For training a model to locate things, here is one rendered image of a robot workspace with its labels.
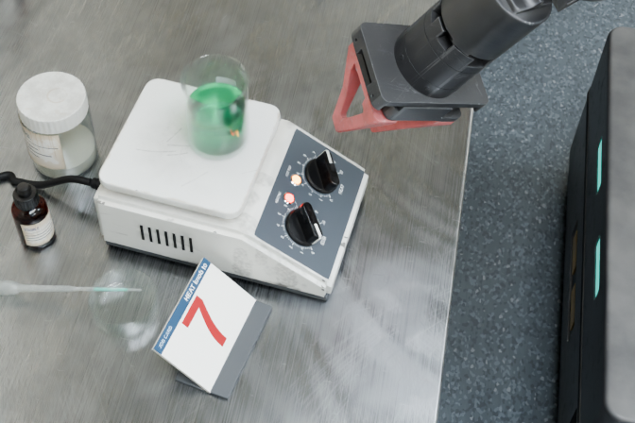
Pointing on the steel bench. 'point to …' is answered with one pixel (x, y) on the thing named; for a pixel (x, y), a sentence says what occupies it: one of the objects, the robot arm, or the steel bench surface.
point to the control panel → (297, 154)
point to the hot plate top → (183, 156)
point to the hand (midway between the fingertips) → (358, 120)
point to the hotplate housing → (219, 230)
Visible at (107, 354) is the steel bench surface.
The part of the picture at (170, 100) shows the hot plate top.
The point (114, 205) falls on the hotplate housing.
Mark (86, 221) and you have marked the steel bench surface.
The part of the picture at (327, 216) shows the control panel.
